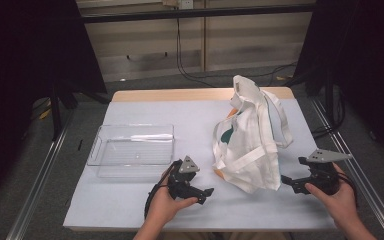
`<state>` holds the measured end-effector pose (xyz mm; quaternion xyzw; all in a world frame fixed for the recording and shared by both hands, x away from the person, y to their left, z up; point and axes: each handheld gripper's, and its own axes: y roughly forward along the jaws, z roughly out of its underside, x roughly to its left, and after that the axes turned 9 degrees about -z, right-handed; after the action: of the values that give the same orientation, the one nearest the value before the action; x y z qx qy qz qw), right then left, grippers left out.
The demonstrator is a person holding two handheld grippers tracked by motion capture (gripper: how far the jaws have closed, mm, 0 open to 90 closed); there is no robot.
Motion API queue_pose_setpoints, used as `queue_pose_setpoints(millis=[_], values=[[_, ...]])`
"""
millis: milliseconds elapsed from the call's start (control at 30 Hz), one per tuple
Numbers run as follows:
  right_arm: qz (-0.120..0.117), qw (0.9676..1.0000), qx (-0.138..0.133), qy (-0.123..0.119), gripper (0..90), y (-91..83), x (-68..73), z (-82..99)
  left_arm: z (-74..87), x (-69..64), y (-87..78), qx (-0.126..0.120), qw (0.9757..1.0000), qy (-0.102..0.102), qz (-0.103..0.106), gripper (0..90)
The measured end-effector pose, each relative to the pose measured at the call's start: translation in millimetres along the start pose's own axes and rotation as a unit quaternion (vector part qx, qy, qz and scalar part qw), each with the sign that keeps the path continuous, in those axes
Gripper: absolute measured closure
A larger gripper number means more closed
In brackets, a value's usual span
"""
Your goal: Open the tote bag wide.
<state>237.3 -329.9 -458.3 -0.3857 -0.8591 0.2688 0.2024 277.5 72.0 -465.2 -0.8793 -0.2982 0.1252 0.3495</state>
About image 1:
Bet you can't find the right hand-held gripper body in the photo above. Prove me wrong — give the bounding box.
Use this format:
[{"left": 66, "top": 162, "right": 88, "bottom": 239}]
[{"left": 298, "top": 148, "right": 354, "bottom": 196}]

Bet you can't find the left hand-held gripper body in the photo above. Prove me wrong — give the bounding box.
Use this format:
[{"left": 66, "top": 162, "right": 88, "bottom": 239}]
[{"left": 168, "top": 155, "right": 201, "bottom": 201}]

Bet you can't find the white cloth tote bag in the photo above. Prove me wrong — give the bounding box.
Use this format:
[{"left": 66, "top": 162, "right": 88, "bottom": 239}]
[{"left": 211, "top": 74, "right": 295, "bottom": 195}]

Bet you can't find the person's right hand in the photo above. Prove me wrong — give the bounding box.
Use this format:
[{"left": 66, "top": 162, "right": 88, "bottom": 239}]
[{"left": 304, "top": 163, "right": 360, "bottom": 230}]

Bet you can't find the person's left hand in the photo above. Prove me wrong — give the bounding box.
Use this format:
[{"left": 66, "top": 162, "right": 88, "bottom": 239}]
[{"left": 144, "top": 170, "right": 199, "bottom": 228}]

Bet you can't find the clear plastic container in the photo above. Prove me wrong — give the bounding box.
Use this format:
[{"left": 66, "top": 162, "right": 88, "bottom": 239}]
[{"left": 86, "top": 123, "right": 176, "bottom": 179}]

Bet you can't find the pale blue table mat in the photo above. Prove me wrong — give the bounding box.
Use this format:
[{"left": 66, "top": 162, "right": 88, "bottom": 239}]
[{"left": 63, "top": 98, "right": 338, "bottom": 232}]

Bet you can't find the black metal stand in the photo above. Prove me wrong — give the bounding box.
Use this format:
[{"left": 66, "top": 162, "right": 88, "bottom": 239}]
[
  {"left": 47, "top": 75, "right": 113, "bottom": 142},
  {"left": 311, "top": 68, "right": 347, "bottom": 140}
]

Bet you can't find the black curtain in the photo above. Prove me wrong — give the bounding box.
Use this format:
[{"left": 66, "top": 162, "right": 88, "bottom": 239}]
[
  {"left": 292, "top": 0, "right": 384, "bottom": 169},
  {"left": 0, "top": 0, "right": 108, "bottom": 212}
]

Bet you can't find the yellow floor tape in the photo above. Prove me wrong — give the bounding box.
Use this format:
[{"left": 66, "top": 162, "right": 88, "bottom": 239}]
[{"left": 38, "top": 107, "right": 52, "bottom": 121}]

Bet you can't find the black horizontal bar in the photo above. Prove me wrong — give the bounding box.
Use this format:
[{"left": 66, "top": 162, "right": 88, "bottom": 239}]
[{"left": 79, "top": 3, "right": 316, "bottom": 24}]

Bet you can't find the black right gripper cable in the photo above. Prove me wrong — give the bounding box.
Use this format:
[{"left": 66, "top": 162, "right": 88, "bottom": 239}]
[{"left": 337, "top": 172, "right": 360, "bottom": 208}]

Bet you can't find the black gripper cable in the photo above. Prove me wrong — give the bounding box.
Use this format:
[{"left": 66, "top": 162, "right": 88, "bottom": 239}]
[
  {"left": 337, "top": 172, "right": 360, "bottom": 208},
  {"left": 143, "top": 159, "right": 183, "bottom": 220}
]

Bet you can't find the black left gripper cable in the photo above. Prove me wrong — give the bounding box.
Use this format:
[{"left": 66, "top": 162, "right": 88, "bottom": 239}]
[{"left": 143, "top": 159, "right": 183, "bottom": 220}]

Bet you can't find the aluminium floor rail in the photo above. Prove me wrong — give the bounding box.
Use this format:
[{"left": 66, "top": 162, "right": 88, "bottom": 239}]
[
  {"left": 309, "top": 96, "right": 384, "bottom": 240},
  {"left": 5, "top": 109, "right": 75, "bottom": 240}
]

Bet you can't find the black floor cable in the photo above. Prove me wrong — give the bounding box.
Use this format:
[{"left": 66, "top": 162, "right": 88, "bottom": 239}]
[{"left": 265, "top": 61, "right": 298, "bottom": 88}]

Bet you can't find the black hanging cable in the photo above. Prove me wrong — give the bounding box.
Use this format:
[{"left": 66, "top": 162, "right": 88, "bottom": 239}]
[{"left": 175, "top": 17, "right": 216, "bottom": 89}]

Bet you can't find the dark curved handle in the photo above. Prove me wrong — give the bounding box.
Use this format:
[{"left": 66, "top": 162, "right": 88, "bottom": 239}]
[{"left": 126, "top": 51, "right": 169, "bottom": 63}]

